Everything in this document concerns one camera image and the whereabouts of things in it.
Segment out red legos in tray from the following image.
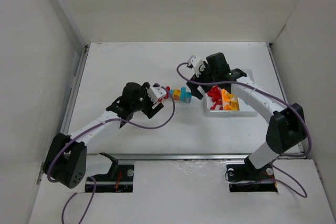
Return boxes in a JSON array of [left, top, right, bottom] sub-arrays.
[[207, 86, 223, 111]]

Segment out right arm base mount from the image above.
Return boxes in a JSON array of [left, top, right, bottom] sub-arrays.
[[225, 164, 278, 193]]

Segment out purple cable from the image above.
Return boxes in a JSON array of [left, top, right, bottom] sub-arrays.
[[176, 62, 312, 198], [47, 83, 176, 224]]

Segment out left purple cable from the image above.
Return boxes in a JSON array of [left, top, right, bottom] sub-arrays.
[[47, 83, 176, 224]]

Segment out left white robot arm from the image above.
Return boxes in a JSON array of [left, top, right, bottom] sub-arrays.
[[43, 82, 170, 189]]

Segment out teal and yellow lego assembly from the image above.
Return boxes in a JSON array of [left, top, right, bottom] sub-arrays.
[[170, 87, 192, 104]]

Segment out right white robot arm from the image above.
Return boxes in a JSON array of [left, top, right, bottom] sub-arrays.
[[185, 52, 308, 169]]

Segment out yellow 2x2 lego brick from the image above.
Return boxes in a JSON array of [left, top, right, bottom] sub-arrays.
[[229, 97, 239, 108]]

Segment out yellow rounded lego piece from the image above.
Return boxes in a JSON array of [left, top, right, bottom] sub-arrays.
[[230, 101, 239, 111]]

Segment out red rounded lego assembly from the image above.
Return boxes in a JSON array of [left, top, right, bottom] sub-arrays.
[[163, 86, 170, 100]]

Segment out orange yellow lego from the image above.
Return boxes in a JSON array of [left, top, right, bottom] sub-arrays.
[[227, 93, 235, 99]]

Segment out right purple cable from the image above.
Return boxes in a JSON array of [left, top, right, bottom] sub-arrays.
[[176, 62, 312, 198]]

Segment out orange wedge lego piece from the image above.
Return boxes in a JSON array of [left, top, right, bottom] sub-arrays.
[[224, 105, 232, 111]]

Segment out white sorting tray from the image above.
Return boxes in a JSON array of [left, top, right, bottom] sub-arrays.
[[203, 86, 258, 118]]

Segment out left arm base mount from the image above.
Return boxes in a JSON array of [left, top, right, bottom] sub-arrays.
[[85, 153, 135, 193]]

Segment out orange lego pile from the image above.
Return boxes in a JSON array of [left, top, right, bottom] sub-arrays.
[[221, 89, 230, 102]]

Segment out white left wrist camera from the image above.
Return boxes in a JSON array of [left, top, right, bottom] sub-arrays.
[[147, 83, 166, 103]]

